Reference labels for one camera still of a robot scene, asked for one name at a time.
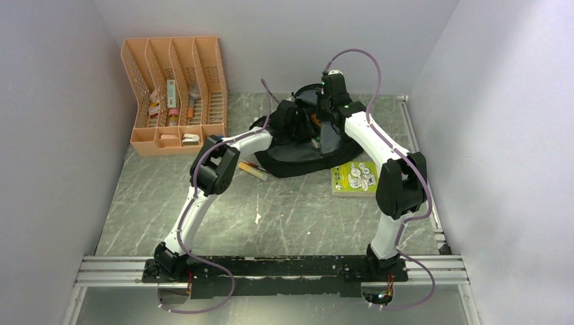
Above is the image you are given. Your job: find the aluminium side rail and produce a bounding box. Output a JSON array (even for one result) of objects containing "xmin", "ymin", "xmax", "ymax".
[{"xmin": 397, "ymin": 96, "xmax": 452, "ymax": 255}]

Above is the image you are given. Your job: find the green treehouse book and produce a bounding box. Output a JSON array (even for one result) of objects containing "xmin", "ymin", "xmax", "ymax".
[{"xmin": 310, "ymin": 114, "xmax": 322, "ymax": 149}]

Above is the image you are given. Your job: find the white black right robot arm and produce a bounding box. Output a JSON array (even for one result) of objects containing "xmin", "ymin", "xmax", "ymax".
[{"xmin": 317, "ymin": 70, "xmax": 428, "ymax": 280}]

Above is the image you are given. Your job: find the lime green comic book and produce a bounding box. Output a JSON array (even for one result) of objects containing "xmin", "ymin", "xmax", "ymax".
[{"xmin": 330, "ymin": 161, "xmax": 378, "ymax": 196}]

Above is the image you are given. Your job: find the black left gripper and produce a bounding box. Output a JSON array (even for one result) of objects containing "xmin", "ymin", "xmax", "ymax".
[{"xmin": 285, "ymin": 109, "xmax": 323, "ymax": 146}]

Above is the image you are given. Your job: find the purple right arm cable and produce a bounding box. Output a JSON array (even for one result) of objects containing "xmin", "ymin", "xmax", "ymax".
[{"xmin": 322, "ymin": 48, "xmax": 437, "ymax": 311}]

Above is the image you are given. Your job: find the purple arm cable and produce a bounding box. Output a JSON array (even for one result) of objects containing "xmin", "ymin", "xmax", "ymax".
[
  {"xmin": 322, "ymin": 48, "xmax": 437, "ymax": 311},
  {"xmin": 156, "ymin": 78, "xmax": 281, "ymax": 314}
]

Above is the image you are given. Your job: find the tall white pink box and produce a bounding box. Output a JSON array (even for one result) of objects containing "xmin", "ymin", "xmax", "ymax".
[{"xmin": 167, "ymin": 79, "xmax": 177, "ymax": 108}]

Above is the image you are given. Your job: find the peach plastic desk organizer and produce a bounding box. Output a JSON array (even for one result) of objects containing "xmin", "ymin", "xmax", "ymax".
[{"xmin": 120, "ymin": 36, "xmax": 229, "ymax": 156}]

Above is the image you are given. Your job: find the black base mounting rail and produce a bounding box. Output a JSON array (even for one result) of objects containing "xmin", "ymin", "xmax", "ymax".
[{"xmin": 141, "ymin": 255, "xmax": 408, "ymax": 299}]

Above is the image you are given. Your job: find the white stapler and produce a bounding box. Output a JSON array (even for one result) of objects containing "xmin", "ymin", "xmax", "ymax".
[{"xmin": 181, "ymin": 133, "xmax": 201, "ymax": 147}]

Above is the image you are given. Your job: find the black student backpack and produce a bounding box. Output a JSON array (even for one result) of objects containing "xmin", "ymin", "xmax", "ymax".
[{"xmin": 255, "ymin": 83, "xmax": 363, "ymax": 178}]

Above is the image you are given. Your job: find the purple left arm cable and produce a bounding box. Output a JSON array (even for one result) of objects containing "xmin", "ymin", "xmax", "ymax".
[{"xmin": 156, "ymin": 78, "xmax": 281, "ymax": 314}]

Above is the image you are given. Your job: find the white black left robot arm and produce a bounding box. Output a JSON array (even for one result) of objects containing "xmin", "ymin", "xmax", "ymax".
[{"xmin": 153, "ymin": 100, "xmax": 319, "ymax": 282}]

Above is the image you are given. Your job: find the orange marker in organizer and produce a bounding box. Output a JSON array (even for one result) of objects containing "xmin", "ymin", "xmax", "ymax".
[{"xmin": 186, "ymin": 97, "xmax": 196, "ymax": 118}]

